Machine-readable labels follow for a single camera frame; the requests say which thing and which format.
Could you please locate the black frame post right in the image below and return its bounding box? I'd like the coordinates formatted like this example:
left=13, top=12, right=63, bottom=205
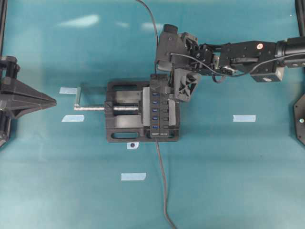
left=295, top=0, right=305, bottom=36

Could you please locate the blue tape strip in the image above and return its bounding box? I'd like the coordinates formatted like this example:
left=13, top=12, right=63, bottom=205
left=121, top=173, right=146, bottom=181
left=61, top=114, right=84, bottom=122
left=233, top=115, right=256, bottom=123
left=59, top=87, right=81, bottom=94

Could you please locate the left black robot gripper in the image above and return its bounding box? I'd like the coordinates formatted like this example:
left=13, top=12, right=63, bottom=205
left=0, top=56, right=57, bottom=146

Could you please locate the blue tape strip upper left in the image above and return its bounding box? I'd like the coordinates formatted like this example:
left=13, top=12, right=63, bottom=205
left=59, top=87, right=81, bottom=94

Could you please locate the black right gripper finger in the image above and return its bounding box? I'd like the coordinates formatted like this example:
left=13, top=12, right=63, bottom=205
left=172, top=69, right=201, bottom=102
left=155, top=31, right=189, bottom=72

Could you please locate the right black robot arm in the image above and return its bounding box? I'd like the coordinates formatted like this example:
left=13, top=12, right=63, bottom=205
left=155, top=31, right=305, bottom=102

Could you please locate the black frame post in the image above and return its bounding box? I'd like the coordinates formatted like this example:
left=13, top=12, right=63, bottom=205
left=295, top=0, right=305, bottom=36
left=0, top=0, right=8, bottom=55

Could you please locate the black frame post left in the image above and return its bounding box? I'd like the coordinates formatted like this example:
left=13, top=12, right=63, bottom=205
left=0, top=0, right=8, bottom=55

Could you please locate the black bench vise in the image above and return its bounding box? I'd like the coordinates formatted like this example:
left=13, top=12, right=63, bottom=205
left=104, top=81, right=180, bottom=143

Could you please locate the tape piece with black dot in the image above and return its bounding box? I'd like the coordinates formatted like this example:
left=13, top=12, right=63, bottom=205
left=127, top=142, right=139, bottom=150

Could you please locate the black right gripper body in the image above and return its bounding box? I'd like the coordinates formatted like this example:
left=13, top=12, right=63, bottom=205
left=179, top=33, right=221, bottom=76

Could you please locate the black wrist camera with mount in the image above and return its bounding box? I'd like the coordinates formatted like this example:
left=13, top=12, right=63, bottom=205
left=163, top=24, right=178, bottom=34

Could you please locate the blue tape strip right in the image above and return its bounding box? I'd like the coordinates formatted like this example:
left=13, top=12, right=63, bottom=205
left=233, top=115, right=256, bottom=123

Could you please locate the black multi-port USB hub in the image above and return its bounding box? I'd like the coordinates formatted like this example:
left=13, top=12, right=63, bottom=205
left=150, top=74, right=169, bottom=138

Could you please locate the black hub power cable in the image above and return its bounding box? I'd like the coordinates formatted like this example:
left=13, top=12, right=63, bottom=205
left=155, top=137, right=178, bottom=229

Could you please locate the silver vise screw with crank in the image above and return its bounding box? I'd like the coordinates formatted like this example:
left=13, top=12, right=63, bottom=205
left=73, top=87, right=139, bottom=111

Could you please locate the blue tape strip bottom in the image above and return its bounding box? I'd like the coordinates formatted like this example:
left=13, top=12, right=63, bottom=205
left=121, top=173, right=146, bottom=181

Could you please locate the blue tape strip middle left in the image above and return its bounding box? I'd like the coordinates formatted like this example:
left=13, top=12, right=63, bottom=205
left=61, top=114, right=84, bottom=122

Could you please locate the black robot base plate right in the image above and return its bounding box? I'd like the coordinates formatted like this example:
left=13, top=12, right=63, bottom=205
left=293, top=94, right=305, bottom=145

